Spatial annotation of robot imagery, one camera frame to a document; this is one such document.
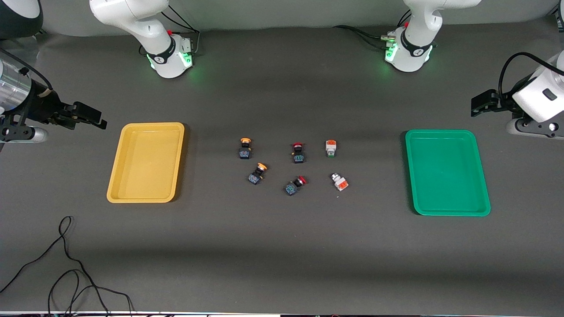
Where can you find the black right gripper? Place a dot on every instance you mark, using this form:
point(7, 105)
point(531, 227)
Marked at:
point(44, 108)

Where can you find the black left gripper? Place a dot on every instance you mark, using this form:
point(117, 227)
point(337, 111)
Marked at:
point(502, 101)

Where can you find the white orange switch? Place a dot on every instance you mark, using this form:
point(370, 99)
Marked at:
point(331, 147)
point(339, 182)

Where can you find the yellow cap push button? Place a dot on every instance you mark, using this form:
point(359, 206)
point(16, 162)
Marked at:
point(257, 175)
point(245, 149)

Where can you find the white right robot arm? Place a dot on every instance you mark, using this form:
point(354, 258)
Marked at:
point(132, 17)

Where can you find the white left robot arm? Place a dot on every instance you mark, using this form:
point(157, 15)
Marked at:
point(418, 26)

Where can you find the yellow plastic tray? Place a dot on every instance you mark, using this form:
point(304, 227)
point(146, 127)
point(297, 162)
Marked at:
point(145, 163)

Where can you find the green plastic tray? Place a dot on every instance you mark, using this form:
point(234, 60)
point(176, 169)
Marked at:
point(447, 174)

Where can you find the red cap push button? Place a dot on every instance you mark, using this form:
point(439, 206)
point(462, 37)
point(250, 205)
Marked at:
point(292, 188)
point(298, 155)

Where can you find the dark grey table mat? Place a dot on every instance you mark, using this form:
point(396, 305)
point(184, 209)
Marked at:
point(282, 246)

